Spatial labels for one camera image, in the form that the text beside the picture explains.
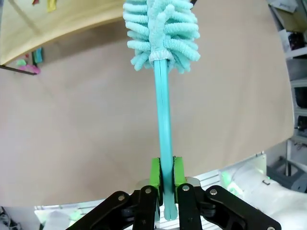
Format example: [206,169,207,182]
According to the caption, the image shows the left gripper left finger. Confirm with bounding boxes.
[69,157,164,230]

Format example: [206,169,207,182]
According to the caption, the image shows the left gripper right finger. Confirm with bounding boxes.
[172,156,282,230]

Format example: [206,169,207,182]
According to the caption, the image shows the teal chenille duster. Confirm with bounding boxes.
[122,0,201,222]

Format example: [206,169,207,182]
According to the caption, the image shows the two-tier wood and metal shelf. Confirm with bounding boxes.
[0,0,127,76]

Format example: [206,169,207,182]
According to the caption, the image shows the white plastic cover sheet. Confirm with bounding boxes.
[215,167,307,230]

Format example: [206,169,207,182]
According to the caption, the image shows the grey metal storage rack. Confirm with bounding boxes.
[286,57,307,146]

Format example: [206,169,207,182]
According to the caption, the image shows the pink and green toys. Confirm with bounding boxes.
[18,64,41,75]

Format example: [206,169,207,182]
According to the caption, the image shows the cardboard box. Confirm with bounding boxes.
[268,0,307,32]

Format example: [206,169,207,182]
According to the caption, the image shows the yellow paper scrap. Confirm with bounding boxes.
[47,0,59,13]

